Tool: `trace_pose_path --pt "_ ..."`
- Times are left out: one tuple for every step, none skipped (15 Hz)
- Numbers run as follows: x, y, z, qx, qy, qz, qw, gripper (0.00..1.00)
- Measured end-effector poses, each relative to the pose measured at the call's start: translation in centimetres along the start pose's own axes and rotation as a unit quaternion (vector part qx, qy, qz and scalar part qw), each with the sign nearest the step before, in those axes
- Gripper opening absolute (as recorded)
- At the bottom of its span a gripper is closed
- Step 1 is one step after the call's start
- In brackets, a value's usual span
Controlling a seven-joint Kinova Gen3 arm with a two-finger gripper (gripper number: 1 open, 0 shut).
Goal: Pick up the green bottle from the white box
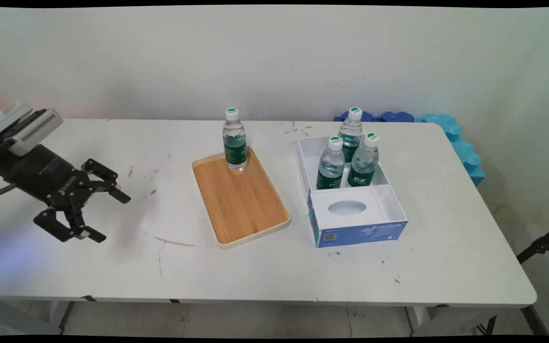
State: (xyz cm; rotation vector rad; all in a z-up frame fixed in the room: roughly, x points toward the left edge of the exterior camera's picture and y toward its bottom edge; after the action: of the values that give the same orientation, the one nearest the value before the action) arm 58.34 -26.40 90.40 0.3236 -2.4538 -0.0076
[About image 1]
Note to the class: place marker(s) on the light blue foam mat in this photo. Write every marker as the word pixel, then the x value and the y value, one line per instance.
pixel 464 152

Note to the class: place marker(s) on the dark blue foam mat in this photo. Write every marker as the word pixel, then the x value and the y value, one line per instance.
pixel 367 116
pixel 397 116

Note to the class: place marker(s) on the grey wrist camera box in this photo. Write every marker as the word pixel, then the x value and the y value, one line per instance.
pixel 36 131

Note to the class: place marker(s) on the bamboo tray with cream rim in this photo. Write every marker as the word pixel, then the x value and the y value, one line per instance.
pixel 238 200

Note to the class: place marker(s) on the black tripod stand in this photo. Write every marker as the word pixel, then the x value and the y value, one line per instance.
pixel 541 247

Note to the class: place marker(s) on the grey table leg frame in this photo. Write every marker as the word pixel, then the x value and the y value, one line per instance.
pixel 445 321
pixel 22 317

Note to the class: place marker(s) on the blue and white cardboard box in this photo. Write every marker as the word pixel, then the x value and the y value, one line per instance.
pixel 355 231

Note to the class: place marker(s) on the green label water bottle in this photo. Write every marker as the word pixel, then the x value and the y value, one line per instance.
pixel 364 164
pixel 235 147
pixel 330 169
pixel 350 133

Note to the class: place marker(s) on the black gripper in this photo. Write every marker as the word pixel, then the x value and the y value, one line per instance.
pixel 41 174

